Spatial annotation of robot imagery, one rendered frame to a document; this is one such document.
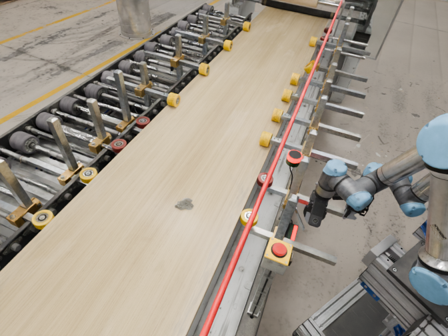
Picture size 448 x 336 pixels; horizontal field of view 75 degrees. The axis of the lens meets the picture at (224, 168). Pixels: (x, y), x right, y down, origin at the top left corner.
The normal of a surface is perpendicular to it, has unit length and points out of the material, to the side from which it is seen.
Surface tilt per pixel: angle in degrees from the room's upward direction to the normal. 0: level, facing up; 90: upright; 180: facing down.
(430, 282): 97
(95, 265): 0
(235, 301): 0
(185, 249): 0
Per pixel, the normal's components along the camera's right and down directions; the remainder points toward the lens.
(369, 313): 0.07, -0.69
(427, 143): -0.87, 0.20
